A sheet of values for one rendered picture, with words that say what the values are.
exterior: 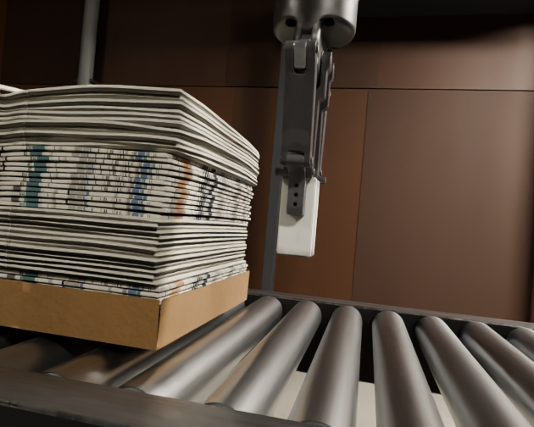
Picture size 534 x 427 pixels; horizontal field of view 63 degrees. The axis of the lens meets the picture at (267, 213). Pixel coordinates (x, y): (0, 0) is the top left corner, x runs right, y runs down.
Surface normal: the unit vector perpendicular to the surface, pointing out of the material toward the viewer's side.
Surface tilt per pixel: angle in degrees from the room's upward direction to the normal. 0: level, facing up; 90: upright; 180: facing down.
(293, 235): 90
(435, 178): 90
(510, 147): 90
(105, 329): 93
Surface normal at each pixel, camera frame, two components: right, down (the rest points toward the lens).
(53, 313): -0.23, 0.02
